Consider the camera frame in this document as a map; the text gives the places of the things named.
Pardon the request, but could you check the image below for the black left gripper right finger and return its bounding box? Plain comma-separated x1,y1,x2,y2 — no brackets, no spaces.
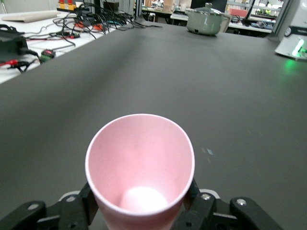
172,178,285,230

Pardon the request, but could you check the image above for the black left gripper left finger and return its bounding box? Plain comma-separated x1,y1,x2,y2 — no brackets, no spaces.
0,181,99,230

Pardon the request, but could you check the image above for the pink plastic cup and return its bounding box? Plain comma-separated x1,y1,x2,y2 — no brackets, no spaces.
85,114,195,230

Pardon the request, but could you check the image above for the dark grey table mat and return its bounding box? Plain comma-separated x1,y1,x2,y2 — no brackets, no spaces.
0,20,307,230

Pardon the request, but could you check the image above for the white side table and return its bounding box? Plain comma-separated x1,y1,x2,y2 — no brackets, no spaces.
0,11,135,84

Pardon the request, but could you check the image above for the red clip lead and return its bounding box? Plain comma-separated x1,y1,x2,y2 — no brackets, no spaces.
0,59,27,69

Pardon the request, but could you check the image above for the red green connector plug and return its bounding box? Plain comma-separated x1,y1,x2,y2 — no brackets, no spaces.
40,48,57,61

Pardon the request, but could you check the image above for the black power supply box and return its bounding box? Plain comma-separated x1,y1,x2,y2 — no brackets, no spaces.
0,25,29,63

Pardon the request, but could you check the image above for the pale green cooking pot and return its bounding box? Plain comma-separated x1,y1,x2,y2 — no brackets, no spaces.
186,2,232,36

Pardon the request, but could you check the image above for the beige foam sheet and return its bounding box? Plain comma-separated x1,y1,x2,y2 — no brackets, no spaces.
1,10,60,24

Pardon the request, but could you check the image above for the flat red box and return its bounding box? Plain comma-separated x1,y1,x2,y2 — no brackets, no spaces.
229,8,250,17

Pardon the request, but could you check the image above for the glass pot lid with knob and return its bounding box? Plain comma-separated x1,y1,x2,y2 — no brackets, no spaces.
186,2,227,16

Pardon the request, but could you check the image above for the yellow red connector block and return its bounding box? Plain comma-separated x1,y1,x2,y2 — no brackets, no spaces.
57,0,78,12

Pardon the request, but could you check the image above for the brown cardboard box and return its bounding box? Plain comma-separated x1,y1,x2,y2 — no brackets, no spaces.
163,0,175,12

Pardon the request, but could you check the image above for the grey cable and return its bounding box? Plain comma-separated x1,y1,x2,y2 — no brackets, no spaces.
25,23,63,40

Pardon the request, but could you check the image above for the thin black loose cable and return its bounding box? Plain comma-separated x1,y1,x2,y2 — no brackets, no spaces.
117,20,164,31

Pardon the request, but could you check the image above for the tangled black cable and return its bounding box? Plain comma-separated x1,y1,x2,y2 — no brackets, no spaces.
52,2,135,47

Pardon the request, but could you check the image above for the aluminium frame rail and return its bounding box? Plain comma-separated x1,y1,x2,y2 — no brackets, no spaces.
271,0,299,34

